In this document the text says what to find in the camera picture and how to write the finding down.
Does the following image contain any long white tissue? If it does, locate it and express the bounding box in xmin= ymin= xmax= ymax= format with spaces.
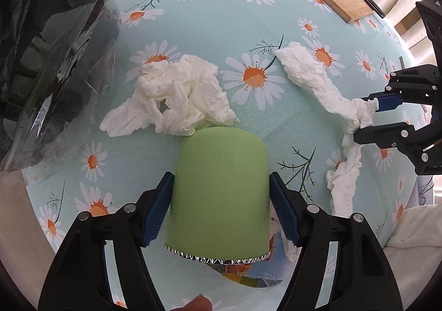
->
xmin=275 ymin=42 xmax=379 ymax=217

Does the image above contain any green paper cup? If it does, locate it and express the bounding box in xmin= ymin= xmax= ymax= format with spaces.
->
xmin=165 ymin=127 xmax=270 ymax=264

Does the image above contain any person's left hand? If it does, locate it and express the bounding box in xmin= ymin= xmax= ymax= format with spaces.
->
xmin=172 ymin=294 xmax=213 ymax=311

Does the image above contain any colourful snack wrapper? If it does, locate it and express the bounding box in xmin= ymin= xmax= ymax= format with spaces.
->
xmin=208 ymin=221 xmax=293 ymax=289

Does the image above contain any trash bin with black bag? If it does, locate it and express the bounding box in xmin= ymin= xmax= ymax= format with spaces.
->
xmin=1 ymin=0 xmax=120 ymax=172

